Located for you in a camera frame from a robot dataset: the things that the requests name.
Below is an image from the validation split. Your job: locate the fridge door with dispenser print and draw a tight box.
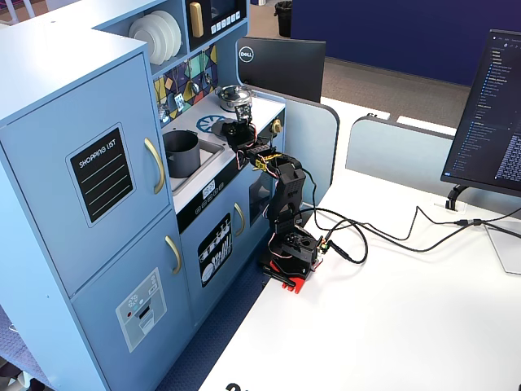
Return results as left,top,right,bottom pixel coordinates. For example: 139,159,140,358
70,209,195,391

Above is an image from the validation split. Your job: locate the fridge door with shopping list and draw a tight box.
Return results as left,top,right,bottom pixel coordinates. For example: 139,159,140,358
0,52,173,297

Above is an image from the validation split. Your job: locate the blue oven door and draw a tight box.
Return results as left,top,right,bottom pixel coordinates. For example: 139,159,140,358
243,156,287,245

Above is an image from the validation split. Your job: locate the white toy plate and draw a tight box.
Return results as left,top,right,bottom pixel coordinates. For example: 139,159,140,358
128,15,164,66
152,9,183,58
142,12,175,62

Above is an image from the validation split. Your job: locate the gold fridge door handle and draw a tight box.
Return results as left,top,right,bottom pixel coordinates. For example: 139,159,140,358
143,137,167,196
164,235,183,275

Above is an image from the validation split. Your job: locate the metal ladle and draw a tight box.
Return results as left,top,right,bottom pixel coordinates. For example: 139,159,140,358
188,60,202,95

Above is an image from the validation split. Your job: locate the silver flat plate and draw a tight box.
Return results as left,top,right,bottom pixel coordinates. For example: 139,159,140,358
483,221,521,276

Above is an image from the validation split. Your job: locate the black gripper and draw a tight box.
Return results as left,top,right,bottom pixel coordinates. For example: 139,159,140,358
221,119,258,151

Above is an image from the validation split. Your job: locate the black toy microwave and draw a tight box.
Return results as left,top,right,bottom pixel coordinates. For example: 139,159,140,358
185,0,249,52

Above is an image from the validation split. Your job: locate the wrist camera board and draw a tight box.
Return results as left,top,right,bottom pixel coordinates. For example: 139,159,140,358
232,102,254,122

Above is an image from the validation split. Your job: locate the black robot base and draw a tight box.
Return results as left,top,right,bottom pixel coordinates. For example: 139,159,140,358
260,226,327,286

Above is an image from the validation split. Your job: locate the gray toy sink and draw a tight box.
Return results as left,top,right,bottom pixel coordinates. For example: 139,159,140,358
162,134,227,193

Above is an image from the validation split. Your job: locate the red table clamp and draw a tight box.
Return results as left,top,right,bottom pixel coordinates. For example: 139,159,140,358
279,275,307,295

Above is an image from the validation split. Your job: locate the dishwasher door with dishes print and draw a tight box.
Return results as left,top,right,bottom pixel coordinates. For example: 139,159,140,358
179,190,250,323

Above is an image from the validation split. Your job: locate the gold dishwasher handle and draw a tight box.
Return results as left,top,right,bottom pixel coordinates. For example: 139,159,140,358
232,201,247,238

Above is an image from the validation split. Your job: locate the black Dell monitor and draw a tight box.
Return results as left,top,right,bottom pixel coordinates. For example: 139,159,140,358
236,36,327,104

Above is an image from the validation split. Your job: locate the monitor showing code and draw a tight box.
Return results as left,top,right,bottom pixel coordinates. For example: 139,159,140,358
440,28,521,199

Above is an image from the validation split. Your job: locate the blue toy kitchen unit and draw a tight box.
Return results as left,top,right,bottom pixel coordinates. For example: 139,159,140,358
0,0,287,391

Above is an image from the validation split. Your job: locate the metal slotted spatula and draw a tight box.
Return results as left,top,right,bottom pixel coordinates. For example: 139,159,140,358
172,68,186,113

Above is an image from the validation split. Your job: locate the gold microwave handle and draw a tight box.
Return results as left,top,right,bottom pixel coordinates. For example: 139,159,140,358
188,2,205,39

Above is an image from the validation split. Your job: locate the black trash bin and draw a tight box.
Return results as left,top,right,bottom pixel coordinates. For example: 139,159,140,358
274,0,294,39

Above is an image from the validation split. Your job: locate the long black cable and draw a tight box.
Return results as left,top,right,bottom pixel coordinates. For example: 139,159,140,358
313,204,521,254

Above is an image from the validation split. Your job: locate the gray pot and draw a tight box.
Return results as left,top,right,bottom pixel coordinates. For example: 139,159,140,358
162,129,202,179

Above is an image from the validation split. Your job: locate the looped black cable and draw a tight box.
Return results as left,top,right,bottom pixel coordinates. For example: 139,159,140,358
300,208,370,266

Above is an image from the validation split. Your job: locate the gray desk divider panel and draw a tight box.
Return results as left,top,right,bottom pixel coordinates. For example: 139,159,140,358
280,91,341,207
344,115,458,193

